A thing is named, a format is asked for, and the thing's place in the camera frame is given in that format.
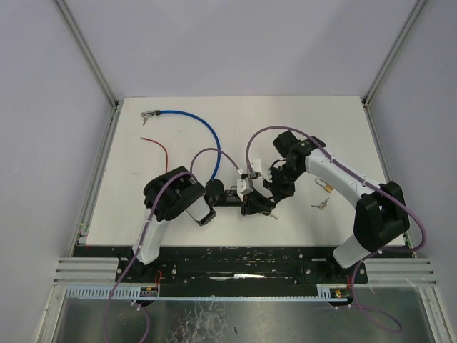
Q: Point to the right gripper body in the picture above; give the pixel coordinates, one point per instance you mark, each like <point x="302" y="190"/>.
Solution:
<point x="280" y="184"/>

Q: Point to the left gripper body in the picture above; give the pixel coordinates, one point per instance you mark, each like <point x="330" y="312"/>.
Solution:
<point x="245" y="206"/>

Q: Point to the black padlock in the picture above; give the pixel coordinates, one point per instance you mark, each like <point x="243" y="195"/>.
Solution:
<point x="264" y="205"/>

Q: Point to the keys of black padlock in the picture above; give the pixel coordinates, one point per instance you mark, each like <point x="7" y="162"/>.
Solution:
<point x="273" y="215"/>

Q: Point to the long shackle brass padlock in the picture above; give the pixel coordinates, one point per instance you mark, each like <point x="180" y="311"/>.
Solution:
<point x="327" y="187"/>

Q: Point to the silver keys of long padlock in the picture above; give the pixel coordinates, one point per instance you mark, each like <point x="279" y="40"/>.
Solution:
<point x="322" y="205"/>

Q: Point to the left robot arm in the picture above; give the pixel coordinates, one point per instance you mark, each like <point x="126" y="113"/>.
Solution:
<point x="177" y="191"/>

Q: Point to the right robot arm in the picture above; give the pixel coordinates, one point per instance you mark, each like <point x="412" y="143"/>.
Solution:
<point x="379" y="214"/>

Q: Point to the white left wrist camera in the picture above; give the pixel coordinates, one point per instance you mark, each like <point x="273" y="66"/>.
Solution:
<point x="244" y="185"/>

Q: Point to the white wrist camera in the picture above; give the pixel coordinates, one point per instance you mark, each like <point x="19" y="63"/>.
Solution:
<point x="259" y="169"/>
<point x="244" y="185"/>

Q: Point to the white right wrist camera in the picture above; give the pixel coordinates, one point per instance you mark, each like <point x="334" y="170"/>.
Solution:
<point x="259" y="169"/>

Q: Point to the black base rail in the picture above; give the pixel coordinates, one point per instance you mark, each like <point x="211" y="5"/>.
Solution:
<point x="308" y="265"/>

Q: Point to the right aluminium frame post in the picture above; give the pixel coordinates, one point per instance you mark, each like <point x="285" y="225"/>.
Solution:
<point x="394" y="50"/>

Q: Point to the aluminium frame post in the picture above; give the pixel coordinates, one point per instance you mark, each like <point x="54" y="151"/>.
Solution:
<point x="68" y="18"/>
<point x="394" y="50"/>

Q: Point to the blue cable lock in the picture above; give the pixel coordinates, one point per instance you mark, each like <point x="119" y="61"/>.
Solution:
<point x="202" y="121"/>

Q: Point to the keys of blue cable lock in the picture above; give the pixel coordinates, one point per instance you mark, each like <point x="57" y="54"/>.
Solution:
<point x="145" y="117"/>

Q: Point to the left aluminium frame post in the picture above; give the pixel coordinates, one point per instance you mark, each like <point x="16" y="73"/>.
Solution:
<point x="68" y="18"/>

